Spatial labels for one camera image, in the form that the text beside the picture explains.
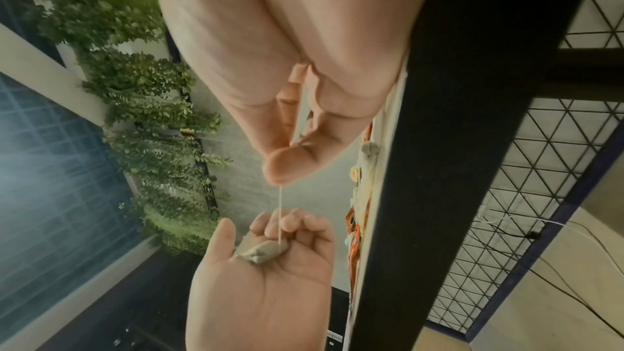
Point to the person's right hand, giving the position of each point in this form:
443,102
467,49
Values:
292,14

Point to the person's left hand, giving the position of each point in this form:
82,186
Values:
263,295

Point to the white tea bag yellow tag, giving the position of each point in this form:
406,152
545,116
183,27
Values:
258,252

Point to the pile of red coffee sticks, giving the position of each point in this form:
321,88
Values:
353,226

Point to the pile of tea bags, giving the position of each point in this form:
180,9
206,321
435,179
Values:
368,153

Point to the black table base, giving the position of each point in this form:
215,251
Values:
463,110

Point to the gridded glass facade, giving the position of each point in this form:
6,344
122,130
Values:
48,187

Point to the green leafy plant wall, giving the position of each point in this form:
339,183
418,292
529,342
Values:
146,91

